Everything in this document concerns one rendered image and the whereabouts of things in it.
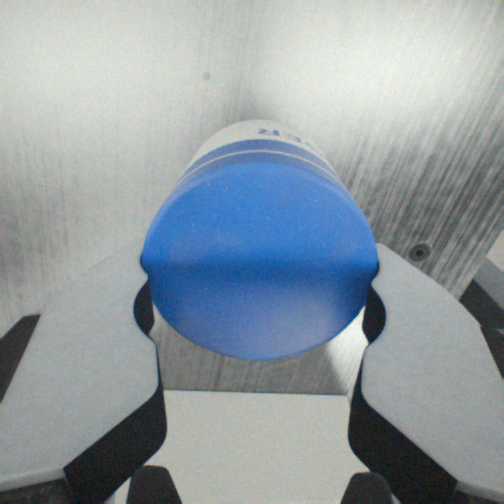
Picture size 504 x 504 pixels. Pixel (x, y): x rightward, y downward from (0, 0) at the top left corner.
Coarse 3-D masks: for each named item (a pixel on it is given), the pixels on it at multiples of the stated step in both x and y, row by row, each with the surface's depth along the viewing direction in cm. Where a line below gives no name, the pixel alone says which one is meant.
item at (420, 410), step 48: (384, 288) 9; (432, 288) 9; (384, 336) 8; (432, 336) 8; (480, 336) 8; (384, 384) 7; (432, 384) 7; (480, 384) 7; (384, 432) 6; (432, 432) 6; (480, 432) 6; (432, 480) 5; (480, 480) 5
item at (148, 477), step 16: (144, 480) 5; (160, 480) 5; (352, 480) 5; (368, 480) 5; (384, 480) 5; (128, 496) 5; (144, 496) 5; (160, 496) 5; (176, 496) 5; (352, 496) 5; (368, 496) 5; (384, 496) 5
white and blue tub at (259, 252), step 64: (256, 128) 13; (192, 192) 9; (256, 192) 9; (320, 192) 9; (192, 256) 10; (256, 256) 10; (320, 256) 10; (192, 320) 11; (256, 320) 11; (320, 320) 11
